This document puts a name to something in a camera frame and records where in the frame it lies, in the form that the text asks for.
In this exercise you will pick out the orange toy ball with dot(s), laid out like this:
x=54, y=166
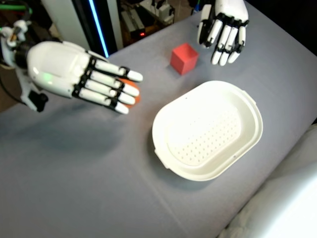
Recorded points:
x=138, y=98

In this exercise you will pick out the red cube block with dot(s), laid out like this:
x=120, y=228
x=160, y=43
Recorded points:
x=184, y=58

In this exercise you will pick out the white pillar with blue light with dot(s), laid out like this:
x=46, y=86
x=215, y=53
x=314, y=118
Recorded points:
x=74, y=22

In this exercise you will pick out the black device with red display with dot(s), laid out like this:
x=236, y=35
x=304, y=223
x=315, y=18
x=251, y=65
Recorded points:
x=140, y=34

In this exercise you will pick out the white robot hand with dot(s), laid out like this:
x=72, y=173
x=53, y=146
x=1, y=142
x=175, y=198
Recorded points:
x=57, y=64
x=231, y=10

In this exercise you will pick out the white perforated oval basket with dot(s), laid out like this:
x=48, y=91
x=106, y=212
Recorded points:
x=208, y=131

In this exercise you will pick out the grey table cloth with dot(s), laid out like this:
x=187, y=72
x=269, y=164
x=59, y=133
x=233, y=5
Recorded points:
x=74, y=161

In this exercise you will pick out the white padded cover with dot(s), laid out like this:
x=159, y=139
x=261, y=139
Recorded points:
x=284, y=198

